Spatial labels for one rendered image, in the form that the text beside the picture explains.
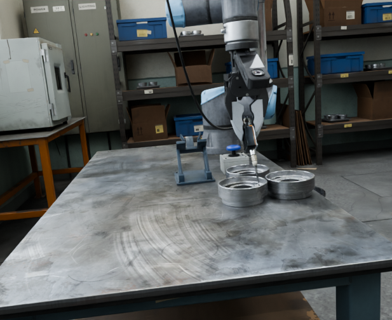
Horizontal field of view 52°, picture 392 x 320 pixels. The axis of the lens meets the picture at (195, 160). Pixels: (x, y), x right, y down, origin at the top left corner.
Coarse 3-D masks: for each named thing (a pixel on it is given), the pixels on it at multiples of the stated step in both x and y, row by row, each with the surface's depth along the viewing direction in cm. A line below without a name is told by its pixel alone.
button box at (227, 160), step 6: (222, 156) 112; (228, 156) 112; (234, 156) 111; (240, 156) 110; (246, 156) 109; (222, 162) 111; (228, 162) 109; (234, 162) 109; (240, 162) 109; (246, 162) 109; (222, 168) 112
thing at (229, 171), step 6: (228, 168) 99; (234, 168) 101; (240, 168) 102; (246, 168) 102; (252, 168) 102; (258, 168) 101; (264, 168) 99; (228, 174) 95; (234, 174) 93; (240, 174) 92; (246, 174) 92; (252, 174) 92; (258, 174) 92; (264, 174) 93
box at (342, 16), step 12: (312, 0) 440; (324, 0) 464; (336, 0) 427; (348, 0) 430; (360, 0) 433; (312, 12) 452; (324, 12) 428; (336, 12) 430; (348, 12) 433; (360, 12) 436; (312, 24) 456; (324, 24) 431; (336, 24) 433; (348, 24) 436
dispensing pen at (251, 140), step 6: (246, 120) 90; (246, 126) 88; (246, 132) 88; (252, 132) 88; (246, 138) 88; (252, 138) 87; (246, 144) 88; (252, 144) 87; (246, 150) 89; (252, 150) 88; (252, 156) 87; (252, 162) 87; (258, 180) 85
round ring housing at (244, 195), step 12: (228, 180) 89; (240, 180) 90; (252, 180) 89; (264, 180) 86; (228, 192) 82; (240, 192) 80; (252, 192) 81; (264, 192) 82; (228, 204) 83; (240, 204) 82; (252, 204) 82
